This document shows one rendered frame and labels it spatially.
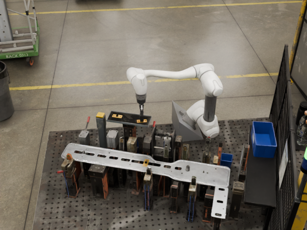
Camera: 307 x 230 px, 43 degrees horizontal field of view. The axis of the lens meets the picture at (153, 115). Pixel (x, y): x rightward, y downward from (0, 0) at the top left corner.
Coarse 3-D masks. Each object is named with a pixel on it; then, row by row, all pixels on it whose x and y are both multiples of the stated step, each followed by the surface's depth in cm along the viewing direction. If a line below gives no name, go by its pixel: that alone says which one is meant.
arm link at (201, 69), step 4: (200, 64) 326; (204, 64) 326; (208, 64) 327; (196, 68) 323; (200, 68) 323; (204, 68) 322; (208, 68) 322; (212, 68) 327; (196, 72) 323; (200, 72) 322; (204, 72) 320; (196, 76) 325; (200, 76) 323
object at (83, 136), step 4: (84, 132) 339; (88, 132) 339; (80, 136) 335; (84, 136) 335; (88, 136) 340; (80, 140) 337; (84, 140) 336; (88, 140) 342; (84, 144) 339; (88, 144) 343
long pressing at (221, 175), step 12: (72, 144) 336; (72, 156) 324; (84, 156) 324; (96, 156) 324; (108, 156) 324; (120, 156) 324; (132, 156) 324; (144, 156) 324; (132, 168) 313; (144, 168) 313; (156, 168) 313; (168, 168) 313; (192, 168) 312; (204, 168) 312; (216, 168) 312; (228, 168) 312; (180, 180) 303; (204, 180) 302; (216, 180) 302; (228, 180) 303
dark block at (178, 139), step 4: (176, 136) 325; (180, 136) 325; (176, 140) 322; (180, 140) 321; (176, 144) 322; (180, 144) 321; (176, 148) 326; (180, 148) 327; (176, 152) 328; (180, 152) 332; (176, 156) 331; (180, 156) 336; (176, 160) 334; (176, 168) 340
